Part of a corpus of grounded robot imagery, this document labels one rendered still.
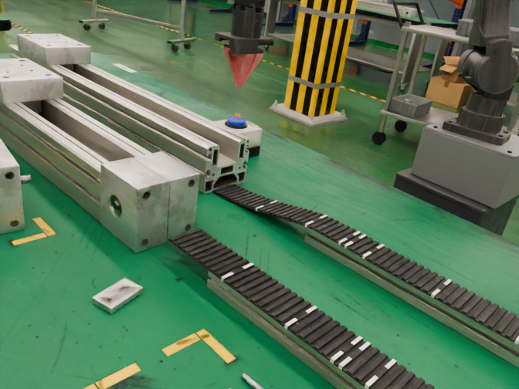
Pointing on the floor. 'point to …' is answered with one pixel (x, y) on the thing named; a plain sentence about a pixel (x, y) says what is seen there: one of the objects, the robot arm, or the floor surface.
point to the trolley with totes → (409, 105)
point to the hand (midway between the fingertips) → (239, 83)
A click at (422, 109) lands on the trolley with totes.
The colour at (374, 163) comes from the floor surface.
